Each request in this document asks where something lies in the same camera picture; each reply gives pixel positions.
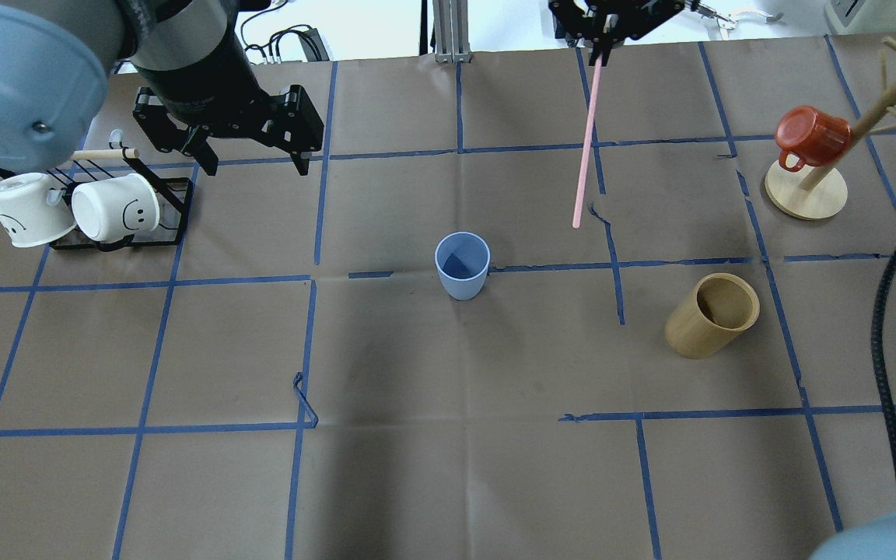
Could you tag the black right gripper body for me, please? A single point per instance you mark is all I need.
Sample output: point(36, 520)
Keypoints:
point(606, 25)

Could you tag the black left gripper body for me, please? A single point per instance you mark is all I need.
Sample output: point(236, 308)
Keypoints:
point(203, 87)

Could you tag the pink chopstick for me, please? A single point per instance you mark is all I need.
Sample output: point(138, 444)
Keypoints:
point(587, 148)

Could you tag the light blue plastic cup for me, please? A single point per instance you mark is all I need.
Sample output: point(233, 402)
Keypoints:
point(462, 260)

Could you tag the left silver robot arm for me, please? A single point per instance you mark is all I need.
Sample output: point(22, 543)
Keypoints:
point(55, 62)

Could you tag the white mug plain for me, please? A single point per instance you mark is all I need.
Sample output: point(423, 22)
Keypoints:
point(109, 210)

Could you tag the long metal grabber rod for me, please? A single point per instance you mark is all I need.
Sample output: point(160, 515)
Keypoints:
point(727, 22)

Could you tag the white smiley face mug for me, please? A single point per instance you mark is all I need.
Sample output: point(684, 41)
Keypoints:
point(33, 211)

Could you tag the red mug on tree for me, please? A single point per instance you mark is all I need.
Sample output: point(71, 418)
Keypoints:
point(810, 137)

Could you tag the wooden mug tree stand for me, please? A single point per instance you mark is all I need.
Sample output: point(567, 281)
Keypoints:
point(804, 181)

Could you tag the brown paper table cover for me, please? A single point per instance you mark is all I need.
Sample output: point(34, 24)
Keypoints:
point(293, 381)

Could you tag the bamboo cylinder holder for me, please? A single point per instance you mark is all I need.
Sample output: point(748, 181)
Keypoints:
point(719, 308)

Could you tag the black wire cup rack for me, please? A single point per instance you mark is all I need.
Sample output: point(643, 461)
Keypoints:
point(175, 198)

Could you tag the aluminium frame post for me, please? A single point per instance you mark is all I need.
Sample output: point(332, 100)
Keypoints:
point(445, 31)

